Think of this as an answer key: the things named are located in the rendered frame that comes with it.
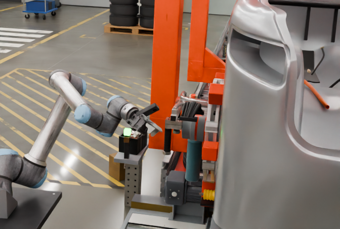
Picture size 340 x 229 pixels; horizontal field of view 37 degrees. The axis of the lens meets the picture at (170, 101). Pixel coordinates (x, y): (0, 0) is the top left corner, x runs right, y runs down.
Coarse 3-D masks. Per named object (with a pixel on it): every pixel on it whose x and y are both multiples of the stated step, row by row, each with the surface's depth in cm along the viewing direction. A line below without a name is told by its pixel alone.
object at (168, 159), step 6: (198, 84) 564; (198, 90) 539; (198, 96) 539; (168, 156) 362; (174, 156) 386; (162, 162) 352; (168, 162) 352; (162, 168) 354; (168, 168) 361; (162, 174) 354
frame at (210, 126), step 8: (216, 80) 282; (208, 104) 260; (208, 112) 258; (216, 112) 258; (208, 120) 256; (216, 120) 256; (208, 128) 254; (216, 128) 254; (208, 136) 259; (216, 136) 255; (208, 168) 261; (216, 168) 289; (208, 176) 277
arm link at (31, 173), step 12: (72, 84) 305; (84, 84) 311; (60, 96) 308; (60, 108) 307; (48, 120) 308; (60, 120) 307; (48, 132) 306; (36, 144) 307; (48, 144) 307; (24, 156) 307; (36, 156) 306; (24, 168) 302; (36, 168) 305; (24, 180) 303; (36, 180) 307
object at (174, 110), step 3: (180, 102) 274; (183, 102) 275; (198, 102) 276; (201, 102) 276; (204, 102) 276; (174, 105) 269; (177, 105) 269; (180, 105) 274; (201, 105) 276; (204, 105) 275; (207, 105) 275; (174, 108) 265; (177, 108) 266; (207, 108) 275; (174, 111) 264; (177, 111) 265
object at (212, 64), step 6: (204, 54) 514; (210, 54) 512; (204, 60) 515; (210, 60) 514; (216, 60) 513; (204, 66) 517; (210, 66) 516; (216, 66) 515; (222, 66) 514; (204, 72) 517; (210, 72) 516; (222, 72) 514; (204, 78) 518; (210, 78) 517
